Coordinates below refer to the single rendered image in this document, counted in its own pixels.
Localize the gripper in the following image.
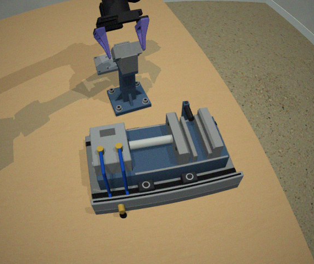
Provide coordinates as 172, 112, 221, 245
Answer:
93, 0, 149, 59

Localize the grey slotted metal block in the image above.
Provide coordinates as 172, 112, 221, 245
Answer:
111, 41, 142, 62

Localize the grey flat bar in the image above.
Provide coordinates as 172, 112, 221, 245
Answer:
193, 114, 212, 159
180, 117, 198, 162

